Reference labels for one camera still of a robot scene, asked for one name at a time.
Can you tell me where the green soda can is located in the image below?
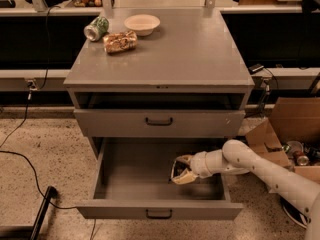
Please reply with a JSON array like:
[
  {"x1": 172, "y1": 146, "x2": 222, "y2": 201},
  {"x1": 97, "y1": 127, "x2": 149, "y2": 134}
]
[{"x1": 84, "y1": 16, "x2": 109, "y2": 41}]

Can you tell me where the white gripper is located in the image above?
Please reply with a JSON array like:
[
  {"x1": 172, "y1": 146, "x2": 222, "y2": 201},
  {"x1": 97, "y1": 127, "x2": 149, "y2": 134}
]
[{"x1": 171, "y1": 151, "x2": 212, "y2": 185}]

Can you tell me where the black floor cable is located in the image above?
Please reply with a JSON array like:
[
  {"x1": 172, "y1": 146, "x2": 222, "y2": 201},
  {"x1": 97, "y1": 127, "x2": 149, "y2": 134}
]
[{"x1": 0, "y1": 5, "x2": 98, "y2": 240}]

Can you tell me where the grey drawer cabinet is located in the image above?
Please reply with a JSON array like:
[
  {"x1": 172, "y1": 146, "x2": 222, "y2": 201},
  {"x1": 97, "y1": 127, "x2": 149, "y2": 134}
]
[{"x1": 64, "y1": 8, "x2": 254, "y2": 152}]

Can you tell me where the black and white shoe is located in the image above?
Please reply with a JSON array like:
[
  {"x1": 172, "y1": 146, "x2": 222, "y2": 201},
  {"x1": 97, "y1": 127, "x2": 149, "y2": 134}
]
[{"x1": 280, "y1": 198, "x2": 307, "y2": 228}]

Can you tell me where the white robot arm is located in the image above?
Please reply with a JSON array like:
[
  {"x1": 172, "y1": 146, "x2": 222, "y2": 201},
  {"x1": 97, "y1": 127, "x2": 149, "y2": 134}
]
[{"x1": 170, "y1": 140, "x2": 320, "y2": 240}]

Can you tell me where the open grey middle drawer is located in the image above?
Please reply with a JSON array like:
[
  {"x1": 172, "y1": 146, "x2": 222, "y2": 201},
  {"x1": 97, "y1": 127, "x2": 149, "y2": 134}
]
[{"x1": 77, "y1": 138, "x2": 243, "y2": 220}]

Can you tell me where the black metal stand leg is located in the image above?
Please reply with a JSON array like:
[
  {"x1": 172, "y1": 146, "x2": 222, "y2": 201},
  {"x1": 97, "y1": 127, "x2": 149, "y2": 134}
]
[{"x1": 28, "y1": 186, "x2": 58, "y2": 240}]

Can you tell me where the white paper bowl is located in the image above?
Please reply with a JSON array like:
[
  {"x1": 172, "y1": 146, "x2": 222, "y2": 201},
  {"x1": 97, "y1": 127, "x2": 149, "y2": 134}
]
[{"x1": 124, "y1": 14, "x2": 160, "y2": 36}]

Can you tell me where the cardboard box with cans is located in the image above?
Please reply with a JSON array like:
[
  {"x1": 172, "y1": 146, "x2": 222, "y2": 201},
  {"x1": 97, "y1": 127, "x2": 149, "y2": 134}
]
[{"x1": 245, "y1": 97, "x2": 320, "y2": 167}]

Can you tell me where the small black device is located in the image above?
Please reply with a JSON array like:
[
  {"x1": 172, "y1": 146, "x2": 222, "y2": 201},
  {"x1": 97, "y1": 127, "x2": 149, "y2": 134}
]
[{"x1": 248, "y1": 64, "x2": 264, "y2": 75}]

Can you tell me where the brown patterned snack can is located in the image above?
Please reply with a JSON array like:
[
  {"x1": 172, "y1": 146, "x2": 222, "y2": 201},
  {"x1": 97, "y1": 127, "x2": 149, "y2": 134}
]
[{"x1": 103, "y1": 30, "x2": 137, "y2": 54}]

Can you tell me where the closed grey top drawer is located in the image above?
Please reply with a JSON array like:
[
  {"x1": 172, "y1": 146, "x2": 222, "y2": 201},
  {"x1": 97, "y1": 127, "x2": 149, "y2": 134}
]
[{"x1": 74, "y1": 109, "x2": 245, "y2": 138}]

